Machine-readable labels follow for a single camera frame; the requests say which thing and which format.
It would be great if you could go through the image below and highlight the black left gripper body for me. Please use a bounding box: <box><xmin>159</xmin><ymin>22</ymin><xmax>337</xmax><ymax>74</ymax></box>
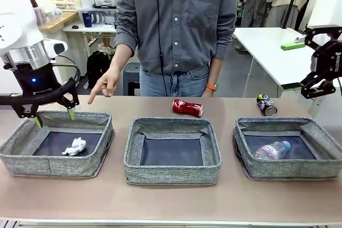
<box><xmin>12</xmin><ymin>62</ymin><xmax>61</xmax><ymax>105</ymax></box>

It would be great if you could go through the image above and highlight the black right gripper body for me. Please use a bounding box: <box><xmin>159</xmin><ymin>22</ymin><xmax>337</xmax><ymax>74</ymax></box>
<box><xmin>310</xmin><ymin>41</ymin><xmax>342</xmax><ymax>81</ymax></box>

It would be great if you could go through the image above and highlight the crushed black drink can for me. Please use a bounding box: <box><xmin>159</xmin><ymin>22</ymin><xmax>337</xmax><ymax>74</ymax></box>
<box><xmin>256</xmin><ymin>93</ymin><xmax>278</xmax><ymax>117</ymax></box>

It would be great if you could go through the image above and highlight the clear plastic bottle blue cap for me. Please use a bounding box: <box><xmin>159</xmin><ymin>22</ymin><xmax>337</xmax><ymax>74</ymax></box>
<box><xmin>253</xmin><ymin>140</ymin><xmax>291</xmax><ymax>161</ymax></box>

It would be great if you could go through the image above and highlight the crushed red soda can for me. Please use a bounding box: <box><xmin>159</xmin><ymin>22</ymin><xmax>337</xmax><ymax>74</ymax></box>
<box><xmin>172</xmin><ymin>99</ymin><xmax>204</xmax><ymax>118</ymax></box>

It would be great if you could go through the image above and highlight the person's left forearm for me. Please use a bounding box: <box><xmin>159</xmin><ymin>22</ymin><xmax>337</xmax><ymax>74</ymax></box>
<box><xmin>207</xmin><ymin>56</ymin><xmax>224</xmax><ymax>86</ymax></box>

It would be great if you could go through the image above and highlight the person's right forearm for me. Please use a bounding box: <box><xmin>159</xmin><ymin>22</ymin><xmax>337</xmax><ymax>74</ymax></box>
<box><xmin>106</xmin><ymin>46</ymin><xmax>134</xmax><ymax>75</ymax></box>

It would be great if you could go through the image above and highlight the person's right hand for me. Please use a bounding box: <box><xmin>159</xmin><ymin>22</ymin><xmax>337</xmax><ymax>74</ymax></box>
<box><xmin>88</xmin><ymin>66</ymin><xmax>121</xmax><ymax>105</ymax></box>

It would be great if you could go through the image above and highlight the black backpack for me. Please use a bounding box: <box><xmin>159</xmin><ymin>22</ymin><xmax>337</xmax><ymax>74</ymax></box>
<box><xmin>86</xmin><ymin>50</ymin><xmax>112</xmax><ymax>92</ymax></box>

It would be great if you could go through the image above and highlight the grey fabric basket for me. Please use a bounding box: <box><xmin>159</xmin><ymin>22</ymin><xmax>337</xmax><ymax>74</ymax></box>
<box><xmin>232</xmin><ymin>116</ymin><xmax>342</xmax><ymax>180</ymax></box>
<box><xmin>0</xmin><ymin>109</ymin><xmax>115</xmax><ymax>178</ymax></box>
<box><xmin>123</xmin><ymin>117</ymin><xmax>222</xmax><ymax>185</ymax></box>

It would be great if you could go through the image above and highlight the wooden desk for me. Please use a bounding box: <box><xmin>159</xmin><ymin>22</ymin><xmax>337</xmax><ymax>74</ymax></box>
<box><xmin>37</xmin><ymin>11</ymin><xmax>79</xmax><ymax>33</ymax></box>

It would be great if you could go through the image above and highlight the white desk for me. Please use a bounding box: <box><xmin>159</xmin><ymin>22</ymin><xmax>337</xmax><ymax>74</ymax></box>
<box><xmin>62</xmin><ymin>22</ymin><xmax>118</xmax><ymax>52</ymax></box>

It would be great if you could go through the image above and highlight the blue drink bottle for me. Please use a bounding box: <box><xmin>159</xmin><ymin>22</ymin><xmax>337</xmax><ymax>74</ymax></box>
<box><xmin>83</xmin><ymin>10</ymin><xmax>94</xmax><ymax>28</ymax></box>

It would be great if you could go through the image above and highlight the white lattice crate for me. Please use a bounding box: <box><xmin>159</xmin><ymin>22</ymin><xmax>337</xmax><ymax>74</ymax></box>
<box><xmin>55</xmin><ymin>0</ymin><xmax>82</xmax><ymax>13</ymax></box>

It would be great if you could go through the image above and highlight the person in grey shirt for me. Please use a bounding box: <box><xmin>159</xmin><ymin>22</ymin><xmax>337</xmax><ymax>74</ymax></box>
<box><xmin>114</xmin><ymin>0</ymin><xmax>237</xmax><ymax>98</ymax></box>

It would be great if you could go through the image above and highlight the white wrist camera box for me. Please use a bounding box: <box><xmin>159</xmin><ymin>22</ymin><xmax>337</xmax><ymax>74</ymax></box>
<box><xmin>44</xmin><ymin>40</ymin><xmax>67</xmax><ymax>58</ymax></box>

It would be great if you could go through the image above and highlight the thin black microphone cable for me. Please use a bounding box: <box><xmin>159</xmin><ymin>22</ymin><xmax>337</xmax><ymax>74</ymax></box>
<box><xmin>156</xmin><ymin>0</ymin><xmax>168</xmax><ymax>97</ymax></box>

